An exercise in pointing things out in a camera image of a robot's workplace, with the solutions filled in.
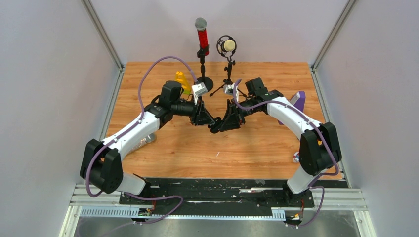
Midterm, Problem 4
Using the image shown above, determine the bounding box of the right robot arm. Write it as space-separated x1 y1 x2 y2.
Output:
211 78 342 206

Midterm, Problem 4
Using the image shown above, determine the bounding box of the purple phone stand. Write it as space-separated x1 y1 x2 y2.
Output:
288 91 306 112

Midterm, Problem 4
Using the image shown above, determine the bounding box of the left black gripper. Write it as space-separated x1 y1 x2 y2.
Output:
171 94 215 126

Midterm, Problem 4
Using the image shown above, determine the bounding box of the white phone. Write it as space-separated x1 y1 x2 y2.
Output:
290 91 300 104

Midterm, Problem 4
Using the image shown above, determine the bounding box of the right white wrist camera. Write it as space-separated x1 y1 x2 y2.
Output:
223 84 239 97

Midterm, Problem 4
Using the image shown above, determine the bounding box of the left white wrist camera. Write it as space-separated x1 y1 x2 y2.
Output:
191 82 208 105

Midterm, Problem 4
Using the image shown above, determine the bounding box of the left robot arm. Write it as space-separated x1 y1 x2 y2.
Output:
80 80 215 204

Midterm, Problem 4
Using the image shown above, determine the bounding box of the black tripod mic stand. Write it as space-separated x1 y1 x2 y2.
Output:
209 60 248 100

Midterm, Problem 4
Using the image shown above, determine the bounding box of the black earbud charging case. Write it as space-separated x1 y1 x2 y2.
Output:
208 117 223 134

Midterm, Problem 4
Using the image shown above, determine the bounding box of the small red white toy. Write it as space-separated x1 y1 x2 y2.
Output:
293 152 299 163

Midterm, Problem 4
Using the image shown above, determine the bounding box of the silver glitter microphone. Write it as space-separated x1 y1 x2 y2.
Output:
131 133 156 152

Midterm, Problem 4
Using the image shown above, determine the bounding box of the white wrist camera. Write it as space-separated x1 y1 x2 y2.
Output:
223 84 239 97
191 82 208 105

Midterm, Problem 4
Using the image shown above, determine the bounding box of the black round-base mic stand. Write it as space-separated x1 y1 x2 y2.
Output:
194 45 213 92

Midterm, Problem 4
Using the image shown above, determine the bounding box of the red microphone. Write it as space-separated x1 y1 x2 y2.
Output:
195 17 209 56

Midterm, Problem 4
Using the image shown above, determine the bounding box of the white cable duct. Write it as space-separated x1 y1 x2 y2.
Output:
79 206 286 221

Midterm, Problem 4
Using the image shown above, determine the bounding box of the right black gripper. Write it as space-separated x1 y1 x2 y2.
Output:
219 98 258 132

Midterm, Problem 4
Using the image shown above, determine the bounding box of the yellow green toy block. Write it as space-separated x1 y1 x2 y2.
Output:
174 71 191 95

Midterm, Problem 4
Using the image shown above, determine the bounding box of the cream condenser microphone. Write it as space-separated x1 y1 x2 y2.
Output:
216 35 237 61

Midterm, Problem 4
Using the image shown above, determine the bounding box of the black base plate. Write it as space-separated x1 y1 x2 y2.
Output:
111 176 349 218

